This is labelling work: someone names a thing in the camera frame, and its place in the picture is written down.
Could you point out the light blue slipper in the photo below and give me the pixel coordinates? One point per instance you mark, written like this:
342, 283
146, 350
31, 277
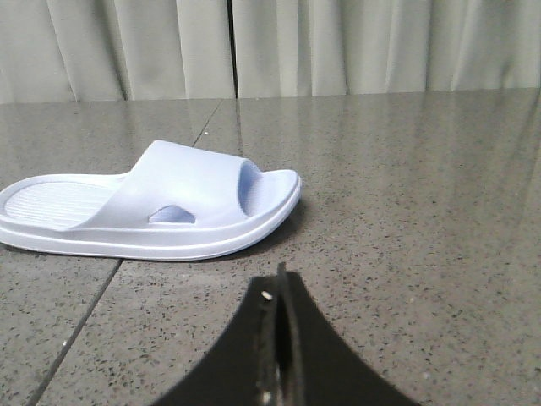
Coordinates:
177, 203

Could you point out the pale green curtain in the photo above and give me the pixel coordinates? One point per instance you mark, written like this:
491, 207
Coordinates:
56, 51

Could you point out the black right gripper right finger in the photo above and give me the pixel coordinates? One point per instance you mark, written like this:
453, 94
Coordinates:
316, 366

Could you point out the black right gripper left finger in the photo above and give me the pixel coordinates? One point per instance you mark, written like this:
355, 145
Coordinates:
240, 368

